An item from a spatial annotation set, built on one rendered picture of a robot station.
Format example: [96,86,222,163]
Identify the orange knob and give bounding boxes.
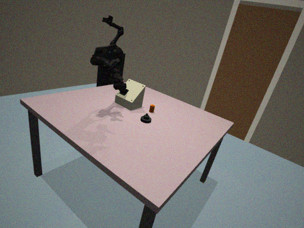
[149,104,155,113]

